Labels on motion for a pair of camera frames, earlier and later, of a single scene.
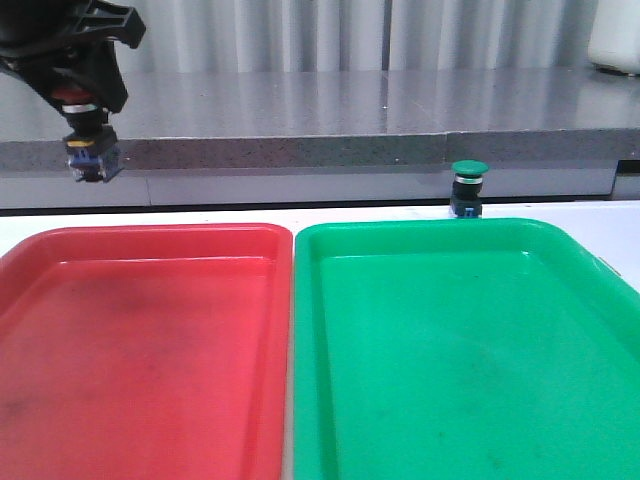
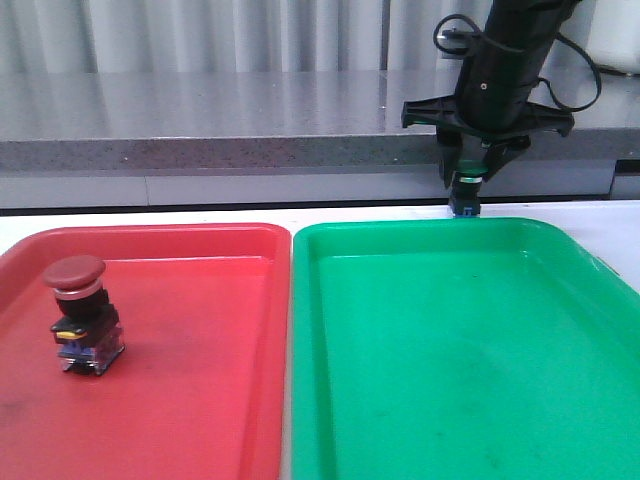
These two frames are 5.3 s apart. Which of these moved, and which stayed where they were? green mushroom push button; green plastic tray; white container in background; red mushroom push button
Moved: red mushroom push button
Stayed: green mushroom push button; white container in background; green plastic tray
